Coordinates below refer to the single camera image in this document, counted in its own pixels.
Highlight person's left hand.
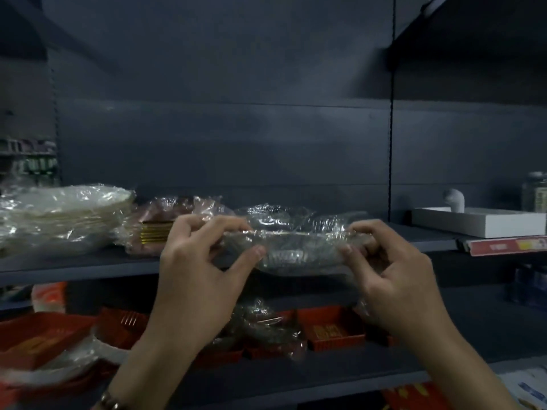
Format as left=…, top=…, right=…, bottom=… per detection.
left=143, top=214, right=267, bottom=359

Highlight person's right hand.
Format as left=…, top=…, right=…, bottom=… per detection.
left=340, top=219, right=450, bottom=342

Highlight row of red base trays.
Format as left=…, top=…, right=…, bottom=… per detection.
left=0, top=328, right=401, bottom=397

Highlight rose pink rectangular tray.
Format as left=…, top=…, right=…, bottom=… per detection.
left=117, top=230, right=174, bottom=245

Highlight stack of white plates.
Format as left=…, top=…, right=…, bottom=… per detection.
left=0, top=184, right=137, bottom=257

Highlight dark metal shelf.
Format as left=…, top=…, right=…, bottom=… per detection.
left=0, top=0, right=547, bottom=410

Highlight white bowl set box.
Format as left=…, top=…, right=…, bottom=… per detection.
left=411, top=188, right=547, bottom=240

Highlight dark blue bottles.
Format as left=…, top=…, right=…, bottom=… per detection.
left=507, top=263, right=547, bottom=313

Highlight orange white bag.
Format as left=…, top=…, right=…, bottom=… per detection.
left=31, top=281, right=68, bottom=314

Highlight white paper card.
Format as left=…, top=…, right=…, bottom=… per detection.
left=497, top=366, right=547, bottom=410

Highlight row of clear bottles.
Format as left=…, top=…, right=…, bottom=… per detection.
left=520, top=171, right=547, bottom=213

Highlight rack of green packets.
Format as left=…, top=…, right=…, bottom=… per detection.
left=0, top=138, right=60, bottom=187

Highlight black beaded bracelet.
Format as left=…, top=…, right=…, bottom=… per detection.
left=100, top=390, right=129, bottom=410

